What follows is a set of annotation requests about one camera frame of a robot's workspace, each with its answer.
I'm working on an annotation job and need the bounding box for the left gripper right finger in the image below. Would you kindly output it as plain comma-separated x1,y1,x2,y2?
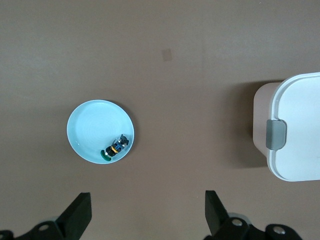
203,190,304,240

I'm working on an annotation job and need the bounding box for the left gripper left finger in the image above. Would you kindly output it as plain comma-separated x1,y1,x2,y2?
0,191,93,240

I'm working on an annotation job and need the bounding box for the light blue round plate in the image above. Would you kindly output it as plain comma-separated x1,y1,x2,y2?
66,99,136,165

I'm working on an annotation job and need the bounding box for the white lidded storage box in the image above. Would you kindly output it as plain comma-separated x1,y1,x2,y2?
252,71,320,182

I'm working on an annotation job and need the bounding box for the green push-button switch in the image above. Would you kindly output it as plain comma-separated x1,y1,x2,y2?
99,133,130,161

